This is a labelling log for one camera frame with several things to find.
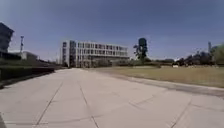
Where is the dark tall building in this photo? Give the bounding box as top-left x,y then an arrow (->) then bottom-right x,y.
0,22 -> 15,54

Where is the dry grass field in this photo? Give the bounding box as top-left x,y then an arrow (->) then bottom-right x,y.
89,65 -> 224,89

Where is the dark tree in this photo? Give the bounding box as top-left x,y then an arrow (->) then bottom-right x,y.
133,37 -> 149,64

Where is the grey kerb strip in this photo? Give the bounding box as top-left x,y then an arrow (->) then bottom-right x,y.
96,70 -> 224,98

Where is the pale concrete slab pavement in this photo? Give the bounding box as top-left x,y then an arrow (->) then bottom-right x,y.
0,67 -> 224,128

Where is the dark low wall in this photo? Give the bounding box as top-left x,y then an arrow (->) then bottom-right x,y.
0,65 -> 56,88

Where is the low pale building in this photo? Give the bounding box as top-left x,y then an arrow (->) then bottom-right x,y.
8,49 -> 40,62

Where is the tall mast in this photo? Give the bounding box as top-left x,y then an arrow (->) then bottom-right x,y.
19,35 -> 25,54

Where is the row of trees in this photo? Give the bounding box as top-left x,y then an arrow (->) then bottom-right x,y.
173,43 -> 224,67

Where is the white building with window grid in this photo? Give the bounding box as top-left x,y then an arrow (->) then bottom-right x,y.
60,39 -> 131,69

